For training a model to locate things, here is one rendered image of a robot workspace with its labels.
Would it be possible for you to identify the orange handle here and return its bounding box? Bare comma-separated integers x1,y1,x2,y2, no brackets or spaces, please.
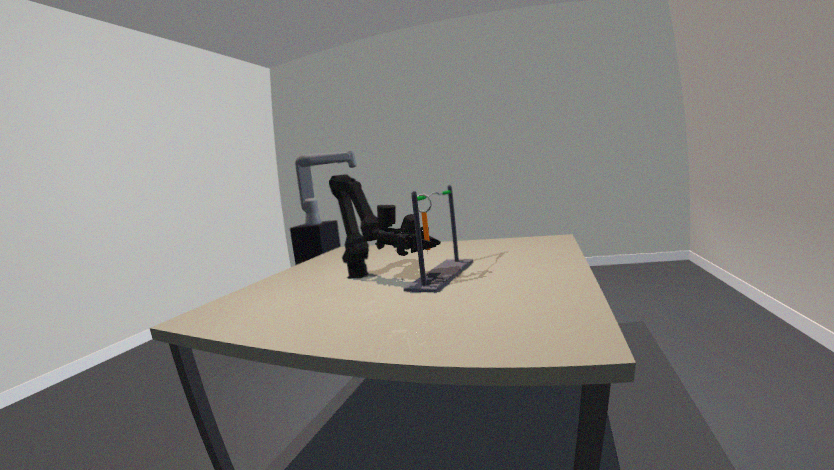
417,194,432,241

